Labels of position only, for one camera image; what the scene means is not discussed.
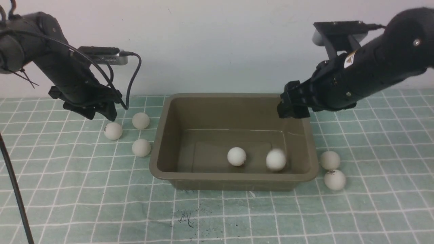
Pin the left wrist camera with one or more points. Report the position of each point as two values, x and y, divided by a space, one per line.
105 55

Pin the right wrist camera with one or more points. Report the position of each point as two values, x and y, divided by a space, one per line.
339 36

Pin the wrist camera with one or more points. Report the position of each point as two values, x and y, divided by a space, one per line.
339 36
105 55

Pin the green checkered table cloth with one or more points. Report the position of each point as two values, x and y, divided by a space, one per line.
80 188

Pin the white ping-pong ball with logo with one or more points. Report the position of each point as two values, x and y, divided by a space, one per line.
236 156

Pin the olive plastic bin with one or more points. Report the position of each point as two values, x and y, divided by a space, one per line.
196 131

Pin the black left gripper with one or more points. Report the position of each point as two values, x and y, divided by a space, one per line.
86 97

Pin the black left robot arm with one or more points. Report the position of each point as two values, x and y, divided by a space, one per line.
38 38

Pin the white ping-pong ball with print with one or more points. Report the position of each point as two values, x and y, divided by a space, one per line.
113 131

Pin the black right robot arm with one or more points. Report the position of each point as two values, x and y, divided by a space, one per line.
363 59

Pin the black stand pole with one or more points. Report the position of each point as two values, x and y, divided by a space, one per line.
16 190

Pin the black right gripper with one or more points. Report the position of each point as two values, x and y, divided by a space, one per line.
321 92

